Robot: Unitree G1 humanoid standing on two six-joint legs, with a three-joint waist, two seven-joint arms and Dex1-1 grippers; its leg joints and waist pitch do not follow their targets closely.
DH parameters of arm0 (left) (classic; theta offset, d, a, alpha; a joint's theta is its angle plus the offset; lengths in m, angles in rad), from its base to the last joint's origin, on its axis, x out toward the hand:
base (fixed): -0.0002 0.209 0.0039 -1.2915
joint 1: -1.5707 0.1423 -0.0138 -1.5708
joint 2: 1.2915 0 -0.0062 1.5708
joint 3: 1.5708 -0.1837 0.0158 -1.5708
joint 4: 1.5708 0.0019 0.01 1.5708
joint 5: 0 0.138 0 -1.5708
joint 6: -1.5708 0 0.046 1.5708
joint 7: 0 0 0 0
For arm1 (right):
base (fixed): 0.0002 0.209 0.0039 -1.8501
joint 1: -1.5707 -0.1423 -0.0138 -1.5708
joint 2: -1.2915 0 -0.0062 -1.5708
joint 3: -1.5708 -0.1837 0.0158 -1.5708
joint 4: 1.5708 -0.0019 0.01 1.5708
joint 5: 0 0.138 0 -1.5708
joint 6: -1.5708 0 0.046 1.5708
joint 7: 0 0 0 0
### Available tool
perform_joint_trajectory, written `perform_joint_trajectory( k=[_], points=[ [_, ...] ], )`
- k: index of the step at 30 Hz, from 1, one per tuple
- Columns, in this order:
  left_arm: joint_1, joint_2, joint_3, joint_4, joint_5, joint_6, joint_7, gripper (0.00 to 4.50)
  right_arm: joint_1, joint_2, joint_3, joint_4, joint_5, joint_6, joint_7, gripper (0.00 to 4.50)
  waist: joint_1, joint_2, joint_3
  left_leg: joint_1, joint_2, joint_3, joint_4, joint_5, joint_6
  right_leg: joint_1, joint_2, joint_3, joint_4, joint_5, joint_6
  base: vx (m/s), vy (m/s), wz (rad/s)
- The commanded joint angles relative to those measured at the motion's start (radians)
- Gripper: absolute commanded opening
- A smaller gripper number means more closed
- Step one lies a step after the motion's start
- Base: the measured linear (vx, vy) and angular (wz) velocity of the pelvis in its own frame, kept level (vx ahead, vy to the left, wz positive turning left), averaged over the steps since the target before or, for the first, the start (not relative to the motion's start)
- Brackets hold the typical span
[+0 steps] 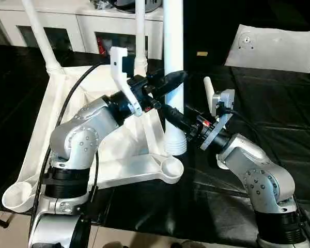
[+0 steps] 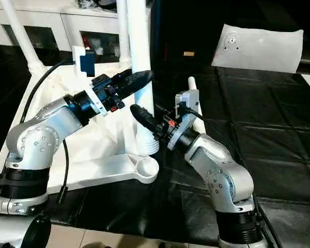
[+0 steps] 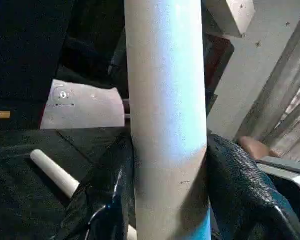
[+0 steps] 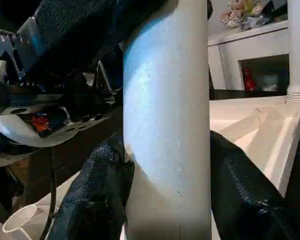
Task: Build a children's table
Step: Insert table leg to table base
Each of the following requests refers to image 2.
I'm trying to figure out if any white cabinet with glass doors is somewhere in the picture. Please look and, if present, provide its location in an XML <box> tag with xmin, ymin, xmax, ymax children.
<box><xmin>0</xmin><ymin>0</ymin><xmax>152</xmax><ymax>65</ymax></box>

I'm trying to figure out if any black work mat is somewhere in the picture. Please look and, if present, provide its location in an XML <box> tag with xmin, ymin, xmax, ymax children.
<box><xmin>0</xmin><ymin>43</ymin><xmax>310</xmax><ymax>240</ymax></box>

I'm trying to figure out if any white plastic table top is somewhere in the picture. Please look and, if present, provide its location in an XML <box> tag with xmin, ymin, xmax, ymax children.
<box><xmin>0</xmin><ymin>61</ymin><xmax>160</xmax><ymax>192</ymax></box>

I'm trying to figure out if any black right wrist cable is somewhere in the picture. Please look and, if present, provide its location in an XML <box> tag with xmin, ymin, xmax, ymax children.
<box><xmin>179</xmin><ymin>102</ymin><xmax>283</xmax><ymax>248</ymax></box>

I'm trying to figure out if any white plastic table leg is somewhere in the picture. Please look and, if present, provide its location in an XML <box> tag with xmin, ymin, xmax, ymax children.
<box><xmin>0</xmin><ymin>0</ymin><xmax>45</xmax><ymax>75</ymax></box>
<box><xmin>116</xmin><ymin>0</ymin><xmax>132</xmax><ymax>71</ymax></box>
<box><xmin>188</xmin><ymin>76</ymin><xmax>207</xmax><ymax>135</ymax></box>
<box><xmin>125</xmin><ymin>0</ymin><xmax>160</xmax><ymax>156</ymax></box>

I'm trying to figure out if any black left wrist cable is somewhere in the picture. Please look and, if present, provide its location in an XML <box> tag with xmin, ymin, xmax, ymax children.
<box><xmin>19</xmin><ymin>60</ymin><xmax>76</xmax><ymax>205</ymax></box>

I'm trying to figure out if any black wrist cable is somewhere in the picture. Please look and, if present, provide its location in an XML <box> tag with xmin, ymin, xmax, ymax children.
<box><xmin>179</xmin><ymin>102</ymin><xmax>283</xmax><ymax>248</ymax></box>
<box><xmin>19</xmin><ymin>60</ymin><xmax>76</xmax><ymax>205</ymax></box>

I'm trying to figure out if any black cabinet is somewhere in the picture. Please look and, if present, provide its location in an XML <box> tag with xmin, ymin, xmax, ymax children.
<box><xmin>149</xmin><ymin>0</ymin><xmax>224</xmax><ymax>69</ymax></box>

